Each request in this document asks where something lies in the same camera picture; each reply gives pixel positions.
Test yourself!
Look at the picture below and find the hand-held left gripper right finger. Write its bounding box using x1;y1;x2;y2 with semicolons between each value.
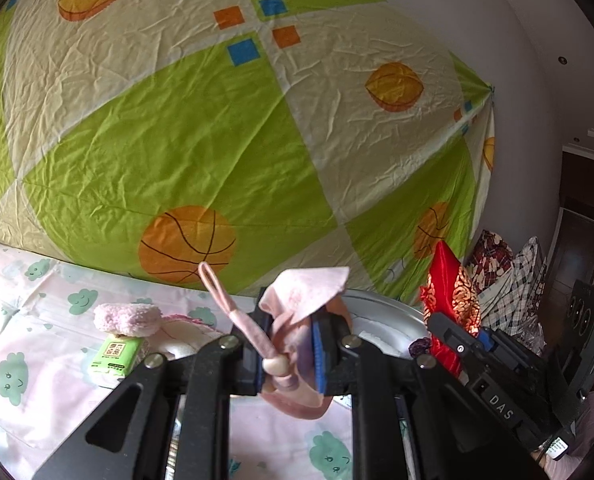
311;307;533;480

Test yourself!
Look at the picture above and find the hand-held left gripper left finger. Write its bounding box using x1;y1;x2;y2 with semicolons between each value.
32;310;273;480

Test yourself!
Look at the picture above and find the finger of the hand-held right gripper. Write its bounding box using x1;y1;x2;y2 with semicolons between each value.
426;312;483;383
480;330;548;393

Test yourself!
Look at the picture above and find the red drawstring pouch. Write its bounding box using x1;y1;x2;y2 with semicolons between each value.
419;240;483;378

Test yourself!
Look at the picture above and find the pink drawstring pouch with beads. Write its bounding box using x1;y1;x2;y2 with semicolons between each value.
198;261;352;418

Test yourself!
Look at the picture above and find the white cloth with pink edge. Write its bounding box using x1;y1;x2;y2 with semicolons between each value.
149;312;228;361

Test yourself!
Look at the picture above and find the round printed cookie tin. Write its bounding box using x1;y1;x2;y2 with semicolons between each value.
339;287;428;361

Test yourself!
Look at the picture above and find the pink fluffy scrunchie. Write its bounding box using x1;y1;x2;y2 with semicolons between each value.
93;302;164;337

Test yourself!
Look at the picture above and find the green tissue pack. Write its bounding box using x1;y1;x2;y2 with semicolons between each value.
88;334;144;378

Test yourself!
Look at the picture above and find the person's right forearm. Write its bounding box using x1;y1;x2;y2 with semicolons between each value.
542;392;594;480

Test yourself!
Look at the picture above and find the blue white plaid cloth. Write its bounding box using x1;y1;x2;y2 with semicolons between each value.
482;237;548;356

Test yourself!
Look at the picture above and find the dark red floral cloth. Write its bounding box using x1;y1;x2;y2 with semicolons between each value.
470;230;515;306

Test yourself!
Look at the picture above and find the dark wooden door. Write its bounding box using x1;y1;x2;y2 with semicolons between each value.
547;145;594;311

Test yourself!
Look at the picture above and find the cloud print tablecloth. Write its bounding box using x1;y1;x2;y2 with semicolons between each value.
0;240;418;480

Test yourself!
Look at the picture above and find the green cream basketball print sheet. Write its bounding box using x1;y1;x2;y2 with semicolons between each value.
0;0;498;301

